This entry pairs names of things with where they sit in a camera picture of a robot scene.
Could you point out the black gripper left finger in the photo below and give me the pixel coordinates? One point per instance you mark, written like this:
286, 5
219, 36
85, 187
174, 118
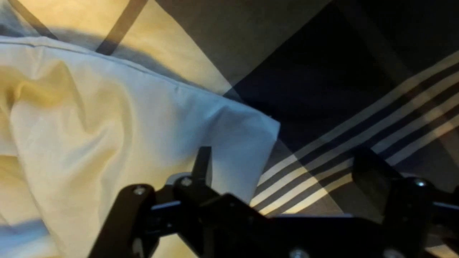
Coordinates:
139, 216

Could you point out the plaid bedspread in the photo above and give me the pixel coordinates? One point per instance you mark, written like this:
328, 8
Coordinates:
345, 87

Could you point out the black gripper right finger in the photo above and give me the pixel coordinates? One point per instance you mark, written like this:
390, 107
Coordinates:
407, 206

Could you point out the grey sheet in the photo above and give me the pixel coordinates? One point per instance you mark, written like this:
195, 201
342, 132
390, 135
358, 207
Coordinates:
96, 144

